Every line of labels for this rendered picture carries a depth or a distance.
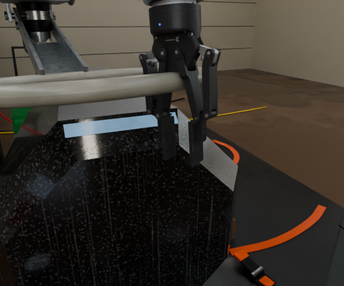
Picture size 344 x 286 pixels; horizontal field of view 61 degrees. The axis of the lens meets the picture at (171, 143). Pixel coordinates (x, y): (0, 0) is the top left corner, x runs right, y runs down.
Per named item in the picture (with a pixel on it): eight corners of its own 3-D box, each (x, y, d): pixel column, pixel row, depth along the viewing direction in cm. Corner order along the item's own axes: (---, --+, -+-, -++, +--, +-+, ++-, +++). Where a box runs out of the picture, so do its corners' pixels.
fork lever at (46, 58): (5, 20, 122) (2, 7, 119) (54, 20, 131) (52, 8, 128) (26, 89, 74) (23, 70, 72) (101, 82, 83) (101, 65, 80)
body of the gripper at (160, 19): (213, 3, 43) (214, 69, 45) (166, 11, 47) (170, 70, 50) (185, -2, 37) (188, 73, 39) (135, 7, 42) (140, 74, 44)
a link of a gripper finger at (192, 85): (185, 49, 45) (193, 46, 44) (204, 119, 47) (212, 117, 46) (170, 49, 42) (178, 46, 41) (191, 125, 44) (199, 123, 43)
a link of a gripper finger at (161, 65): (167, 50, 43) (159, 47, 43) (157, 121, 47) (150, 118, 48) (182, 49, 46) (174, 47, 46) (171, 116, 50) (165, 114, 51)
